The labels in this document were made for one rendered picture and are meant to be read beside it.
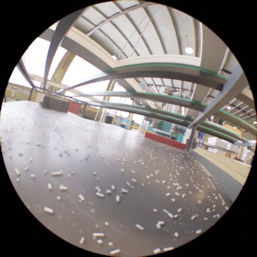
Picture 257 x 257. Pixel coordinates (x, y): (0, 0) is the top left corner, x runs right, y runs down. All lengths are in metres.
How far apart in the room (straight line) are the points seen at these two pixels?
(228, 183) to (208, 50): 0.28
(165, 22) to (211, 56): 7.94
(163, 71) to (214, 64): 0.16
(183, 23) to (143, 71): 7.93
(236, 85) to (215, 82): 0.08
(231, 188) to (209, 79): 0.25
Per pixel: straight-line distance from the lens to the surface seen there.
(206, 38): 0.25
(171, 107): 2.14
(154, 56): 0.37
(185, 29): 8.34
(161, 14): 7.99
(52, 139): 0.16
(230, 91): 0.26
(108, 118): 5.39
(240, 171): 0.23
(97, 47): 0.42
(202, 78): 0.28
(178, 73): 0.28
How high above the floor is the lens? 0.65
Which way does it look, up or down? 3 degrees down
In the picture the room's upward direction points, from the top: 17 degrees clockwise
